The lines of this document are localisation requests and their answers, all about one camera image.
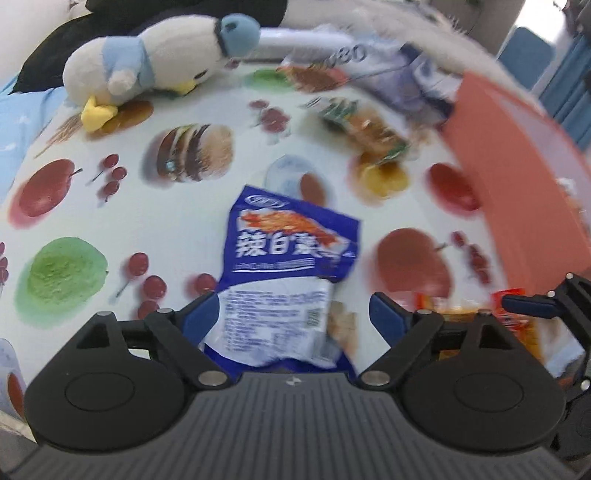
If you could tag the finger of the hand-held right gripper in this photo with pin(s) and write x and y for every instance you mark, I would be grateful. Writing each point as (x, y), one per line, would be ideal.
(526, 304)

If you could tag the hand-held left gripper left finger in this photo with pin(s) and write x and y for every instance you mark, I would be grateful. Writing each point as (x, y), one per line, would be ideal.
(201, 318)

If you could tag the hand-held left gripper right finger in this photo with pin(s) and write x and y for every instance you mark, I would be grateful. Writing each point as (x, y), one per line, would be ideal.
(388, 318)

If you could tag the red orange snack packet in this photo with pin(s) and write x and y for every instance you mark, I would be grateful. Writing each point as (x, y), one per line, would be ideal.
(526, 337)

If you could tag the blue snack packet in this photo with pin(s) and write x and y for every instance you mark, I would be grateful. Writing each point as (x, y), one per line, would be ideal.
(286, 286)

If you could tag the green edged snack packet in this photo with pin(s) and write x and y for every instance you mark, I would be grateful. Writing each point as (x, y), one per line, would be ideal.
(369, 131)

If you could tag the brown snack packet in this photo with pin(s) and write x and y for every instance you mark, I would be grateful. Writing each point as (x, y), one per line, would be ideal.
(318, 78)

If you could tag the fruit print mat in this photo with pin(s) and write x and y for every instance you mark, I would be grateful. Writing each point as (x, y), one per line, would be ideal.
(184, 221)

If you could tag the blue curtain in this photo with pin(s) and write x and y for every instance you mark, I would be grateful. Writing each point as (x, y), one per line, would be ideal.
(572, 83)

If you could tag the clear printed plastic bag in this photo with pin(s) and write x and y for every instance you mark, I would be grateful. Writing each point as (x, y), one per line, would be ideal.
(392, 74)

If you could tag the blue chair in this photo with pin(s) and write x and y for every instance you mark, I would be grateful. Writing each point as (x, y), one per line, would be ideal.
(526, 55)

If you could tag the light blue bed sheet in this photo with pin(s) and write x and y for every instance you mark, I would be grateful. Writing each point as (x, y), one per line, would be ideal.
(23, 120)

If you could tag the white plush duck toy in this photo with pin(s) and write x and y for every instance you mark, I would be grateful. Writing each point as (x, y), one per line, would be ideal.
(161, 50)

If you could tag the white tube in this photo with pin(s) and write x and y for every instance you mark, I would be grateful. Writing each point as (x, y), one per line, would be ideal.
(295, 41)

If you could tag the black puffer jacket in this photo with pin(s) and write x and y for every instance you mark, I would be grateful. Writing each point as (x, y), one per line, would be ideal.
(46, 60)

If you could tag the grey wall cabinet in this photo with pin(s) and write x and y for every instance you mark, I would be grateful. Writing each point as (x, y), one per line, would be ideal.
(489, 18)

